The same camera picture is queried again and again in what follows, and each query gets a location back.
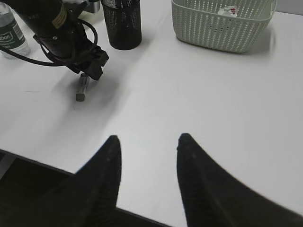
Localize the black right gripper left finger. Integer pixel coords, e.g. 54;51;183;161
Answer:
0;135;122;227

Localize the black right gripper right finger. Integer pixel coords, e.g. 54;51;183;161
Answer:
177;133;303;227

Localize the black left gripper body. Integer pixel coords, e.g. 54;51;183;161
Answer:
33;21;109;80

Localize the clear water bottle green label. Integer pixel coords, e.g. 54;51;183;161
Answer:
0;2;31;56

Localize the grey white eraser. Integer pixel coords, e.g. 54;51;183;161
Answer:
75;73;90;102

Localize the waste paper ball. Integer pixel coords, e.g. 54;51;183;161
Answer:
217;6;238;17

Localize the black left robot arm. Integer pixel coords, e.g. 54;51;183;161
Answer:
1;0;109;80

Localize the black mesh pen holder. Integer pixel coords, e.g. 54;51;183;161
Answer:
101;0;142;51

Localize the pale green woven basket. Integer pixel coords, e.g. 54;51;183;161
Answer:
171;0;277;53

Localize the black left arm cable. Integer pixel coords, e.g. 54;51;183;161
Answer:
0;18;99;67

